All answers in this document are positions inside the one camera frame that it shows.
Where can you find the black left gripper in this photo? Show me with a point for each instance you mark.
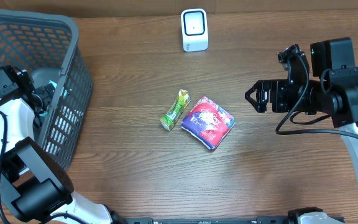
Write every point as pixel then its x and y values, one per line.
pixel 49 88

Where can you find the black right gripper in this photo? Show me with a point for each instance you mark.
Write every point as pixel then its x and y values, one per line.
pixel 276 88

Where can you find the teal snack packet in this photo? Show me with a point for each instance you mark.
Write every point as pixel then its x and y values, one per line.
pixel 46 93

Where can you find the red purple tissue pack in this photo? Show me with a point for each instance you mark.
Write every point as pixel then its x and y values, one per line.
pixel 208 122

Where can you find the green juice carton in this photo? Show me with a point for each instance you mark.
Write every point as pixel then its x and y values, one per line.
pixel 170 118

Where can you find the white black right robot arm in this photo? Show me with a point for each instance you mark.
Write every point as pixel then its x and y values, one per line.
pixel 318 97

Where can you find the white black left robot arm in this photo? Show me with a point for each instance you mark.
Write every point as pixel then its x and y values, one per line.
pixel 32 185

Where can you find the white barcode scanner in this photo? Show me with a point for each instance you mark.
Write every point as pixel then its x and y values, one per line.
pixel 194 29

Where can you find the grey plastic lattice basket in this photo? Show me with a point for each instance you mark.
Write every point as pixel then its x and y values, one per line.
pixel 35 41

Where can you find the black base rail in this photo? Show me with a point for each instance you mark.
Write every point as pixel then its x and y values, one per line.
pixel 304 215

